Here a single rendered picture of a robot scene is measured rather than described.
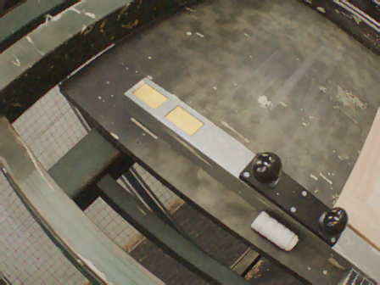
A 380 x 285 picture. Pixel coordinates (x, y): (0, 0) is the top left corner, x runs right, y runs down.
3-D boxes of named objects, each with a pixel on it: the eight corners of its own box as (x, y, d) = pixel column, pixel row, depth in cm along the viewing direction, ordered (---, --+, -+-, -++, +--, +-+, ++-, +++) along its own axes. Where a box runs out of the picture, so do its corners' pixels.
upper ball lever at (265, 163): (271, 197, 54) (269, 189, 41) (252, 182, 55) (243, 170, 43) (287, 176, 54) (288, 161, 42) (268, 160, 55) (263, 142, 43)
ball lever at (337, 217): (325, 237, 51) (338, 242, 38) (310, 225, 52) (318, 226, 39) (339, 217, 51) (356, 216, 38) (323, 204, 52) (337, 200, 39)
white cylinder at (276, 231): (248, 229, 54) (285, 254, 52) (253, 221, 52) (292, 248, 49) (259, 215, 56) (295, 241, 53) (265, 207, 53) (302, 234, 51)
